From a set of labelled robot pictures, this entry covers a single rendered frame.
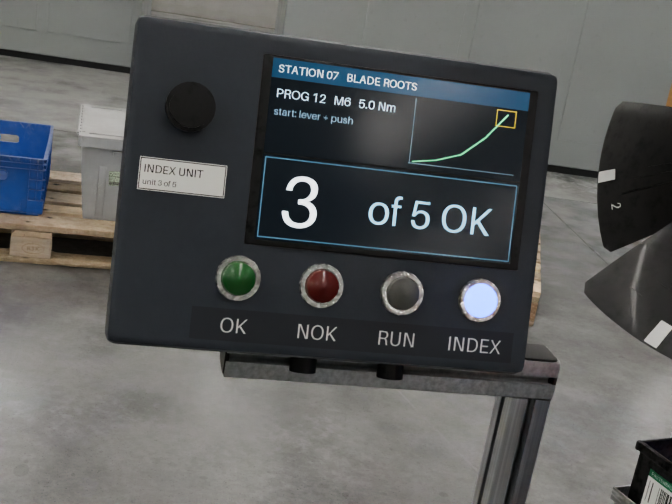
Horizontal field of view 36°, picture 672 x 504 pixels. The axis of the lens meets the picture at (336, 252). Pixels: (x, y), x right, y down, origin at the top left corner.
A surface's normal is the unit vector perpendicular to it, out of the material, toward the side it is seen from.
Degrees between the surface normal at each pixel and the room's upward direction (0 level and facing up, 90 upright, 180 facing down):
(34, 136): 89
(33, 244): 90
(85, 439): 0
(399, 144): 75
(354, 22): 90
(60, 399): 0
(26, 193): 90
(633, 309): 51
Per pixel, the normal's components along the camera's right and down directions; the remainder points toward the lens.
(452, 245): 0.21, 0.07
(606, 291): -0.50, -0.49
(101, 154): 0.19, 0.41
